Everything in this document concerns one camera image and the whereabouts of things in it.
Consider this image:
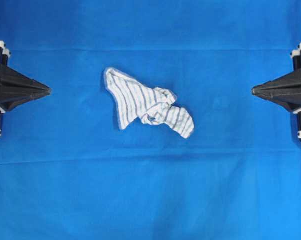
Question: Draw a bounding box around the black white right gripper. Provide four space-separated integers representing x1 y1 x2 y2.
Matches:
252 44 301 141

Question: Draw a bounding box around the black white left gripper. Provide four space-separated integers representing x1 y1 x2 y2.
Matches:
0 41 51 136

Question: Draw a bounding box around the white blue-striped towel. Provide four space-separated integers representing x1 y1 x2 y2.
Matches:
104 67 195 139

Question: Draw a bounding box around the blue table cloth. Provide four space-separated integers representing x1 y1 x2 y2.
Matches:
0 0 301 240

